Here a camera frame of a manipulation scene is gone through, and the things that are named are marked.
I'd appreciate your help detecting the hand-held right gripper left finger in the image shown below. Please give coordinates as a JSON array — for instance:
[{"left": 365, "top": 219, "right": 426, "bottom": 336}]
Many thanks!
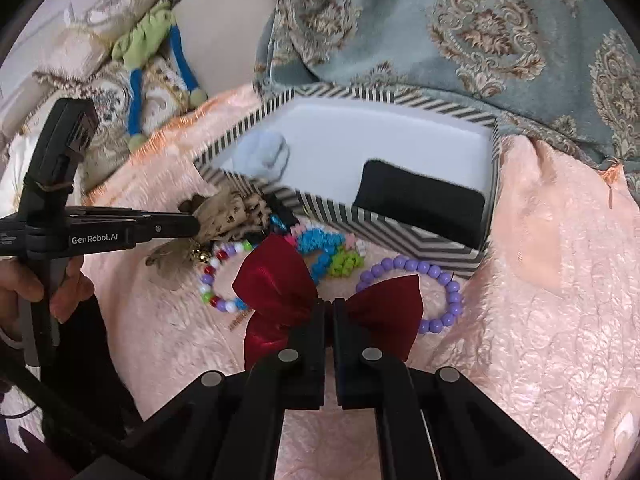
[{"left": 75, "top": 298, "right": 333, "bottom": 480}]

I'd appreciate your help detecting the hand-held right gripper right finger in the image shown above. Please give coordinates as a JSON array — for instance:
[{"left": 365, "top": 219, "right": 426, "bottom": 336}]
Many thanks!
[{"left": 332, "top": 298, "right": 581, "bottom": 480}]

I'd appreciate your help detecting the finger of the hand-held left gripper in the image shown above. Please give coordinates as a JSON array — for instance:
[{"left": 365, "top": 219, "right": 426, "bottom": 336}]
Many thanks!
[{"left": 67, "top": 206, "right": 202, "bottom": 248}]

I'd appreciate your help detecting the multicolour bead bracelet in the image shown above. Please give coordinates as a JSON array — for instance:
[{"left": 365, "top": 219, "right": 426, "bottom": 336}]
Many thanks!
[{"left": 198, "top": 240, "right": 256, "bottom": 316}]

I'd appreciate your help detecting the brown leopard print bow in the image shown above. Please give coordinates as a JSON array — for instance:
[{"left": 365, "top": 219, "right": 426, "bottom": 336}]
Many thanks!
[{"left": 145, "top": 185, "right": 273, "bottom": 291}]

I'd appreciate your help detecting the red satin bow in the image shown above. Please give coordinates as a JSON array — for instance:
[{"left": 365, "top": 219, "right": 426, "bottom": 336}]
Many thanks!
[{"left": 231, "top": 234, "right": 425, "bottom": 373}]

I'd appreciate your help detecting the black scrunchie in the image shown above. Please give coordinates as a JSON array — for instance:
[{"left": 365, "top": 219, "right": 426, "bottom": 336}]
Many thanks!
[{"left": 260, "top": 192, "right": 300, "bottom": 233}]

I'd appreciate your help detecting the teal and green bead bracelet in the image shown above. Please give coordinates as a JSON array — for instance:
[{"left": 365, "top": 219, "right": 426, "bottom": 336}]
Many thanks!
[{"left": 290, "top": 225, "right": 368, "bottom": 283}]

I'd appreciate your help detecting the purple bead bracelet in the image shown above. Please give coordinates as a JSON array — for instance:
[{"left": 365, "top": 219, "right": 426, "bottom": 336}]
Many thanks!
[{"left": 355, "top": 255, "right": 465, "bottom": 336}]

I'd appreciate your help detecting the striped gift box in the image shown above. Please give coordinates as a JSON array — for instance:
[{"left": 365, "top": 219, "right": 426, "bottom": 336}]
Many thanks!
[{"left": 192, "top": 85, "right": 502, "bottom": 281}]

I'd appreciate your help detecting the person's left hand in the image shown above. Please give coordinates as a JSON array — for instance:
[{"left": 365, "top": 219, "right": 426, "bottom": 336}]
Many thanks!
[{"left": 0, "top": 256, "right": 97, "bottom": 343}]

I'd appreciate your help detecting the cream floral damask pillow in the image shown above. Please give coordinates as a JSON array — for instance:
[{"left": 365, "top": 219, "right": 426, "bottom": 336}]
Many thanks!
[{"left": 80, "top": 55, "right": 201, "bottom": 193}]

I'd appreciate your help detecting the light blue scrunchie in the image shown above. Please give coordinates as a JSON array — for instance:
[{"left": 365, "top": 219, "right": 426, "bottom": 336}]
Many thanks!
[{"left": 231, "top": 130, "right": 292, "bottom": 181}]

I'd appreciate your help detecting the cream rolled damask pillow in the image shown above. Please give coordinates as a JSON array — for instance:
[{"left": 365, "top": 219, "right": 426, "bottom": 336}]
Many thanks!
[{"left": 32, "top": 0, "right": 176, "bottom": 81}]

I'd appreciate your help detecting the green and blue plush toy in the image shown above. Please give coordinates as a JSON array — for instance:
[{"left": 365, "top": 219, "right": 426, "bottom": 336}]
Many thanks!
[{"left": 111, "top": 1, "right": 210, "bottom": 153}]

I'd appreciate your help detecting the black cushion pad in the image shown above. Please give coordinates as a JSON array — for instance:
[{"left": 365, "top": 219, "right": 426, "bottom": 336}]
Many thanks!
[{"left": 351, "top": 159, "right": 488, "bottom": 252}]

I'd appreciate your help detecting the beige cushion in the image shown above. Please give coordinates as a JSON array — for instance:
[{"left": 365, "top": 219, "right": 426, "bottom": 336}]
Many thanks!
[{"left": 172, "top": 0, "right": 281, "bottom": 98}]

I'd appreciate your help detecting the pink quilted bedspread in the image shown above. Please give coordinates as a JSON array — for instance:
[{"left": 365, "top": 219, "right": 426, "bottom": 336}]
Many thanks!
[{"left": 80, "top": 82, "right": 640, "bottom": 480}]

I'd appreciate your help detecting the blue-grey damask blanket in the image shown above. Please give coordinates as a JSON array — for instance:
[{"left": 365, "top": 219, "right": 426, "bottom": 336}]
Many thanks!
[{"left": 252, "top": 0, "right": 640, "bottom": 196}]

